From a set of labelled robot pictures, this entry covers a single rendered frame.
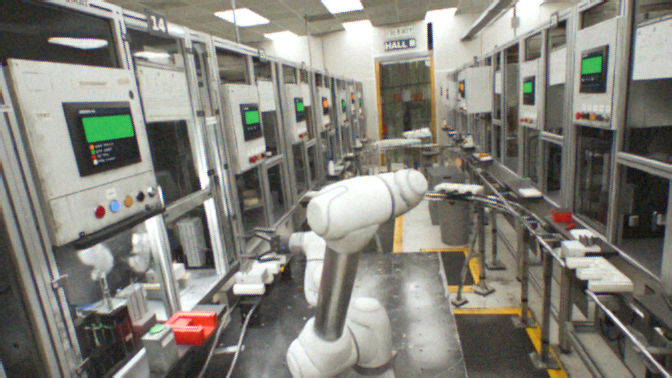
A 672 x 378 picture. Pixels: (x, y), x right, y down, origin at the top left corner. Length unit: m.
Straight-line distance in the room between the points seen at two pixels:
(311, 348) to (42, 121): 0.97
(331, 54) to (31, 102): 8.96
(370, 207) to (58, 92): 0.86
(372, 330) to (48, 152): 1.09
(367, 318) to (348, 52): 8.76
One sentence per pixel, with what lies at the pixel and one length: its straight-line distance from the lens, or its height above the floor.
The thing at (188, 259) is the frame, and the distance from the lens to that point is 2.12.
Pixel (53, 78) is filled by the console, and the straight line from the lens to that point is 1.26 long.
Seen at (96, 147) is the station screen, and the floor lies 1.60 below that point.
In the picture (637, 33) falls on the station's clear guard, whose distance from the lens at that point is 2.02.
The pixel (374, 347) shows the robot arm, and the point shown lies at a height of 0.83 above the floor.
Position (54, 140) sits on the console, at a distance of 1.23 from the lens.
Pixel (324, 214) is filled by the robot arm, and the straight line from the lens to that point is 0.91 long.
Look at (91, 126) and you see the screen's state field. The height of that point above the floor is 1.66.
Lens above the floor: 1.66
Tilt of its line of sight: 13 degrees down
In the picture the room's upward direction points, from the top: 6 degrees counter-clockwise
